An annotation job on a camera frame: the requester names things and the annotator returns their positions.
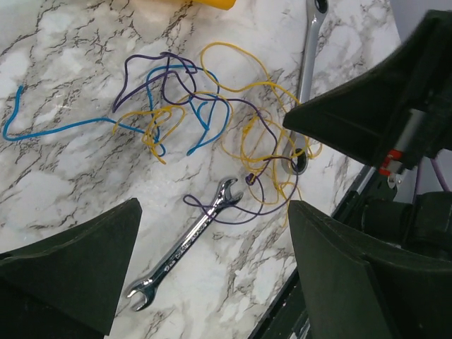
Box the yellow plastic bin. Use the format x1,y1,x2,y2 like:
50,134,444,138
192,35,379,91
194,0,236,11

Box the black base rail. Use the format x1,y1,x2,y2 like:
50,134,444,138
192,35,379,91
250,167,397,338

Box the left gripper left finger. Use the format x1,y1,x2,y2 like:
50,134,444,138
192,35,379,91
1,198,142,338

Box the ratchet wrench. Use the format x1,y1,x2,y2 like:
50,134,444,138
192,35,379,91
282,0,329,174

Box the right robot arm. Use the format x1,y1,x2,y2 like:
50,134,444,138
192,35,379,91
283,10,451,255

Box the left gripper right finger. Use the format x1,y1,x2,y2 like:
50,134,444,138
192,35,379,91
289,201,451,338

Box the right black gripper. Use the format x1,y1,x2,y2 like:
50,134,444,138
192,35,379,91
283,10,451,170

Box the small open-end wrench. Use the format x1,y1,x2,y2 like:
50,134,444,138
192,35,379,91
126,177,243,312

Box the blue purple wires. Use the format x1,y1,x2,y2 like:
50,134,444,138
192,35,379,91
2,52,300,225

